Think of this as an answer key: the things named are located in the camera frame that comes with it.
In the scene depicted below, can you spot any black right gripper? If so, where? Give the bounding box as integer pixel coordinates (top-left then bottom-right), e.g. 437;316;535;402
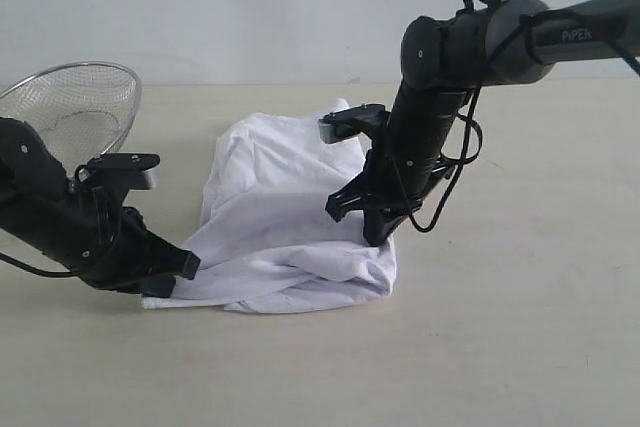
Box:
325;148;450;246

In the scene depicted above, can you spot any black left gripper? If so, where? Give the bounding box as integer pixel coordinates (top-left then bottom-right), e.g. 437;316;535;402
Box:
1;188;201;299

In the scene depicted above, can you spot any white t-shirt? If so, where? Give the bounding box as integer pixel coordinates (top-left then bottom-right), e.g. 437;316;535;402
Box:
141;111;398;315

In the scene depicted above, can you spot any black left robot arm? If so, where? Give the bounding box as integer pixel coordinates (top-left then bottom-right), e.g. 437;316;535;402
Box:
1;118;201;298

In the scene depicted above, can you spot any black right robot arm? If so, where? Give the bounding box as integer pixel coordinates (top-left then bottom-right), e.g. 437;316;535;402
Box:
319;0;639;246

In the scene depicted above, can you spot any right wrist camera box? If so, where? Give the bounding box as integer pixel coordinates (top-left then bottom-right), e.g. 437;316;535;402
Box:
318;103;389;145

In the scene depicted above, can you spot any metal wire mesh basket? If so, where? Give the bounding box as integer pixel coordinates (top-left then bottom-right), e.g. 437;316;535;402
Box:
1;61;142;172

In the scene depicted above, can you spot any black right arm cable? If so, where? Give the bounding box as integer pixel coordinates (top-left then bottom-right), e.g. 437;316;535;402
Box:
407;0;640;235

